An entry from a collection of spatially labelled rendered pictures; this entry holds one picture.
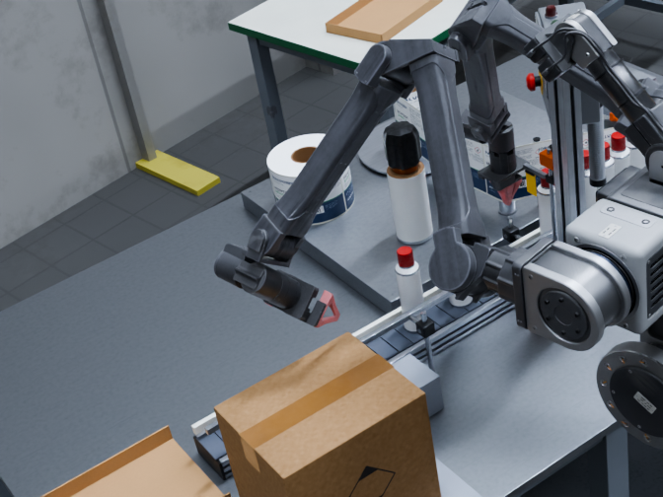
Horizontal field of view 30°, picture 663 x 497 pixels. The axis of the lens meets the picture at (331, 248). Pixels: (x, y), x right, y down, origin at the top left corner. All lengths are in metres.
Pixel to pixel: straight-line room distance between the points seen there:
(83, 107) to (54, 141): 0.18
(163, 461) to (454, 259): 0.96
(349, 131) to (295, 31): 2.21
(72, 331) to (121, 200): 2.13
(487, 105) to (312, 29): 1.78
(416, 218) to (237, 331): 0.50
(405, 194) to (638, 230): 1.13
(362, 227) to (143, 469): 0.85
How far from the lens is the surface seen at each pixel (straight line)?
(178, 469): 2.57
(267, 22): 4.38
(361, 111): 2.07
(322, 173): 2.10
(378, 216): 3.07
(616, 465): 2.66
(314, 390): 2.22
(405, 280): 2.60
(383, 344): 2.67
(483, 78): 2.46
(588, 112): 2.53
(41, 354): 3.00
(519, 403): 2.57
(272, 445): 2.14
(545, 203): 2.80
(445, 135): 1.96
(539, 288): 1.79
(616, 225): 1.83
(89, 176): 5.19
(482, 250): 1.87
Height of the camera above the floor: 2.58
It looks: 35 degrees down
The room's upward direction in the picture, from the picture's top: 11 degrees counter-clockwise
